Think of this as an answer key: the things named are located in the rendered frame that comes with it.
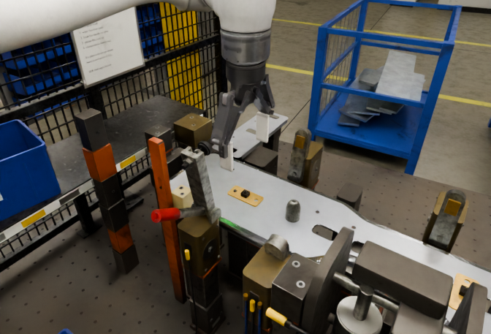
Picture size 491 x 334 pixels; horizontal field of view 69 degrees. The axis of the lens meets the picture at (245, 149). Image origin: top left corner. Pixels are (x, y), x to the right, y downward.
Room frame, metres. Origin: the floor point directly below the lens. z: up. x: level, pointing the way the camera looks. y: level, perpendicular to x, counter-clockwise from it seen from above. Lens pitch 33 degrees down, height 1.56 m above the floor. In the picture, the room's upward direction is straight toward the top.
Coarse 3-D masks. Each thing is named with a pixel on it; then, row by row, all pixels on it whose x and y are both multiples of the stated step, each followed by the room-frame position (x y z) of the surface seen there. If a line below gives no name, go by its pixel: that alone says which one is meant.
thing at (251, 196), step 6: (234, 186) 0.69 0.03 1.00; (228, 192) 0.66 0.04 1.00; (234, 192) 0.66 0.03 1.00; (240, 192) 0.66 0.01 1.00; (252, 192) 0.66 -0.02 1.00; (240, 198) 0.64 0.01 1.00; (246, 198) 0.64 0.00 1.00; (252, 198) 0.64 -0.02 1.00; (258, 198) 0.64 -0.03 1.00; (252, 204) 0.62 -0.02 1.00; (258, 204) 0.62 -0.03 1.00
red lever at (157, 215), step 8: (168, 208) 0.46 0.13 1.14; (176, 208) 0.47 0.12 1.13; (184, 208) 0.50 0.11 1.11; (192, 208) 0.51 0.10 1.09; (200, 208) 0.52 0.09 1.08; (152, 216) 0.44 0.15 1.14; (160, 216) 0.43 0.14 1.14; (168, 216) 0.45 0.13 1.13; (176, 216) 0.46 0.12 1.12; (184, 216) 0.48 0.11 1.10
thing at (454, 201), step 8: (448, 192) 0.55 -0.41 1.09; (456, 192) 0.54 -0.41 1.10; (448, 200) 0.54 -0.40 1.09; (456, 200) 0.53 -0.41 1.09; (464, 200) 0.53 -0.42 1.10; (448, 208) 0.53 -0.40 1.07; (456, 208) 0.52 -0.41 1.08; (440, 216) 0.54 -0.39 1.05; (448, 216) 0.53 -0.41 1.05; (456, 216) 0.52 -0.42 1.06; (440, 224) 0.53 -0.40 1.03; (448, 224) 0.52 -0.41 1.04; (456, 224) 0.52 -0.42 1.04; (432, 232) 0.53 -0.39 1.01; (440, 232) 0.52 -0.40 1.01; (448, 232) 0.52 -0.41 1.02; (432, 240) 0.52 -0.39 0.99; (440, 240) 0.51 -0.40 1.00; (448, 240) 0.51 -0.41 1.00
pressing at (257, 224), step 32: (224, 192) 0.67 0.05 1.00; (256, 192) 0.67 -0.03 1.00; (288, 192) 0.67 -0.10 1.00; (224, 224) 0.56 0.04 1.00; (256, 224) 0.56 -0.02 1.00; (288, 224) 0.56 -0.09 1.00; (320, 224) 0.56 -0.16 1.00; (352, 224) 0.56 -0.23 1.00; (320, 256) 0.47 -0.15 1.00; (352, 256) 0.47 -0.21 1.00; (416, 256) 0.48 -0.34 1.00; (448, 256) 0.48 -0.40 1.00; (448, 320) 0.34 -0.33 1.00
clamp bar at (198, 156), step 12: (204, 144) 0.54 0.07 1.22; (192, 156) 0.51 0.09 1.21; (204, 156) 0.52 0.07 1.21; (192, 168) 0.51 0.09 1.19; (204, 168) 0.52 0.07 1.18; (192, 180) 0.52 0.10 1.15; (204, 180) 0.51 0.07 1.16; (192, 192) 0.53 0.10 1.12; (204, 192) 0.51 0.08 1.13; (204, 204) 0.52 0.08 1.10
